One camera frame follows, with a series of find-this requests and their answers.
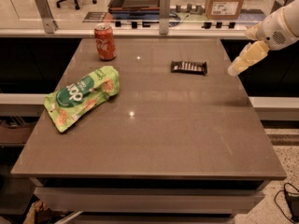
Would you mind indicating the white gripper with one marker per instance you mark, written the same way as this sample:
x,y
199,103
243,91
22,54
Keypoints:
x,y
271,32

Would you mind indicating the black rxbar chocolate bar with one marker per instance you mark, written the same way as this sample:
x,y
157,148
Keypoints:
x,y
184,67

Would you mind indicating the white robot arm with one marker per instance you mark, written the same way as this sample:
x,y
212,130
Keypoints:
x,y
291,21

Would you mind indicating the green rice chip bag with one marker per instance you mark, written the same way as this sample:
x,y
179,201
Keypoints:
x,y
68,104

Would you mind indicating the cardboard box with label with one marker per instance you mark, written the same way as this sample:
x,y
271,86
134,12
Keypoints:
x,y
223,9

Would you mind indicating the orange soda can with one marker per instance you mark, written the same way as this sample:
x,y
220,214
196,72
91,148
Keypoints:
x,y
104,39

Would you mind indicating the grey table drawer unit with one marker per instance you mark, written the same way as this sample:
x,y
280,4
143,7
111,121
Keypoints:
x,y
150,206

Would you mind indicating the middle metal glass post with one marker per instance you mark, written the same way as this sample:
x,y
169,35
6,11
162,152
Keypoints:
x,y
164,10

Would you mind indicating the metal glass post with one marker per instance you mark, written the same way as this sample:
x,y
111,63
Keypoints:
x,y
49,24
164,10

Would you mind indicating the left metal glass post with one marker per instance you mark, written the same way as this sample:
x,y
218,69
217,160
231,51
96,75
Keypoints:
x,y
49,24

